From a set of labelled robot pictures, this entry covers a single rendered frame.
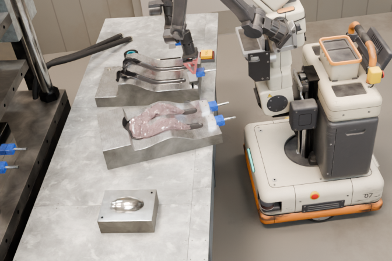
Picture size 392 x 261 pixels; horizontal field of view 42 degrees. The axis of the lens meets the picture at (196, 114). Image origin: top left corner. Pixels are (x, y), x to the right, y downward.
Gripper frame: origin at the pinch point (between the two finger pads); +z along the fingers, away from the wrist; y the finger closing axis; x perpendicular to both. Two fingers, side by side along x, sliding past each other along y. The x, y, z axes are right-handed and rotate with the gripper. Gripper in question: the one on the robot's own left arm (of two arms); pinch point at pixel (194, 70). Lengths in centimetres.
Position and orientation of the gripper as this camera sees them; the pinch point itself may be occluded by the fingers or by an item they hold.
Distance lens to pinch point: 239.8
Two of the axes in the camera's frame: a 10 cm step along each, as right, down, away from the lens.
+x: 9.7, -1.6, -1.9
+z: 2.4, 8.4, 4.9
